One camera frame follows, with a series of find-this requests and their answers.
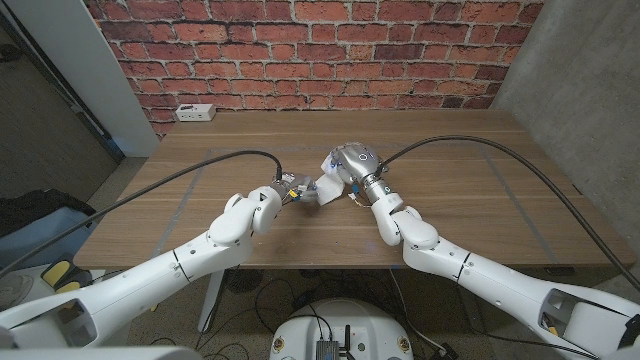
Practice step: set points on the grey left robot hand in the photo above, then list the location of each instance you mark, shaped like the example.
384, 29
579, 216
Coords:
297, 186

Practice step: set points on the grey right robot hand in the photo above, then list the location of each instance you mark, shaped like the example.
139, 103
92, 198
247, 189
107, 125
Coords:
360, 162

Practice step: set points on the white cloth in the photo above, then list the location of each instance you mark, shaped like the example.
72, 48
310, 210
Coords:
330, 187

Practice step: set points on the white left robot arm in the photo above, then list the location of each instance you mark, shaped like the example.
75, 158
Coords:
140, 285

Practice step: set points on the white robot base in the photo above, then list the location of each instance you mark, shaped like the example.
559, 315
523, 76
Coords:
345, 320

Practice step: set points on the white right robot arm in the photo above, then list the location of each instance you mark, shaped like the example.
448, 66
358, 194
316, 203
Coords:
500, 290

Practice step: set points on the red brick print backdrop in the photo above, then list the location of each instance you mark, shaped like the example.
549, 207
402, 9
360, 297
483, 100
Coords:
310, 55

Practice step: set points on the white power strip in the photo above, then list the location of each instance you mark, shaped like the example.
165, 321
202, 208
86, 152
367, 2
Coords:
195, 112

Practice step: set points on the white table leg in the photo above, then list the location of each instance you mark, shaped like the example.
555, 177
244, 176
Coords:
212, 300

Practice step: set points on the small grey electronics box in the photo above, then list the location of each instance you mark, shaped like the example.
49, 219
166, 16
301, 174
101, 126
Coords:
327, 350

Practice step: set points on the grey table leg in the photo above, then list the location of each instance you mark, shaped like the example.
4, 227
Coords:
467, 312

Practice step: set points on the white partition panel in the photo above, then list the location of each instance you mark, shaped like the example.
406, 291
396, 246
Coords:
90, 75

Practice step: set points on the yellow and black pads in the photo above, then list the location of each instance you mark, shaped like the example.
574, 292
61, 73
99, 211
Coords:
57, 274

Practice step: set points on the white robot torso edge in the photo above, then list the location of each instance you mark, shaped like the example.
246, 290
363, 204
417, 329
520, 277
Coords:
100, 354

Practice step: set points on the blue storage container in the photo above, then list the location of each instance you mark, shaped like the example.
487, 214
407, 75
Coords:
40, 240

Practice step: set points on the black cloth bag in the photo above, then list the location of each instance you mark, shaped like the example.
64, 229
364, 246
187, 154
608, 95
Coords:
35, 205

